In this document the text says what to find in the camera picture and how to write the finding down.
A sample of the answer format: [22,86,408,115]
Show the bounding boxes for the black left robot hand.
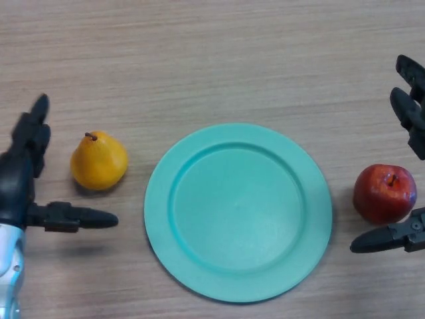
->
[0,93,120,234]

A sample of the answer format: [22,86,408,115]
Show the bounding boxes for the yellow pear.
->
[70,130,129,191]

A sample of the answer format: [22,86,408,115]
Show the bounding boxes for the red apple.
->
[353,163,418,224]

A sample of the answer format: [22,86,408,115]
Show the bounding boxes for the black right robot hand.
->
[350,54,425,254]

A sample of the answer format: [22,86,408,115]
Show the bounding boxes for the green plate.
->
[143,122,333,304]

